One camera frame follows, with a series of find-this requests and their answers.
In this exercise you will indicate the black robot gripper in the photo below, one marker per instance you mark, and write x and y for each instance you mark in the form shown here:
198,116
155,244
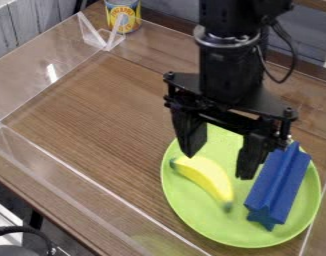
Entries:
258,116

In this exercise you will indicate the yellow toy banana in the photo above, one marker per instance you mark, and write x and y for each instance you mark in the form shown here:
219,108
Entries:
206,173

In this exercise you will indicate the blue plastic block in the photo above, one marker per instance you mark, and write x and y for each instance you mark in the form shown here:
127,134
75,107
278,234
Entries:
272,193

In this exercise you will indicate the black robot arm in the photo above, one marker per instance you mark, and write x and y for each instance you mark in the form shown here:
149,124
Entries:
224,94

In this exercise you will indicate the yellow blue tin can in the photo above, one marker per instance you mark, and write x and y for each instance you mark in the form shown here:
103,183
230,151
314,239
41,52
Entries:
124,11

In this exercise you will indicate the clear acrylic enclosure wall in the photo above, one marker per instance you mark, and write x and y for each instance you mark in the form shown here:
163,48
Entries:
84,130

